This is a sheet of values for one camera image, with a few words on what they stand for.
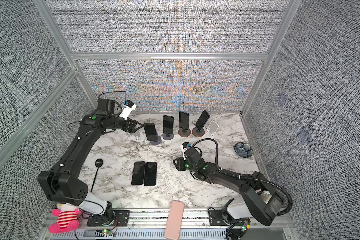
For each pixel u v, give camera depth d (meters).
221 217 0.65
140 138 1.02
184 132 1.06
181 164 0.75
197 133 1.06
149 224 0.73
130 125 0.69
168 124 0.97
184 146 0.77
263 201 0.42
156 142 1.02
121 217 0.73
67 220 0.68
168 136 1.06
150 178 0.86
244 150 0.97
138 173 0.91
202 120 0.97
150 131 0.93
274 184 0.42
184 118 0.98
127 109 0.70
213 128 0.99
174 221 0.72
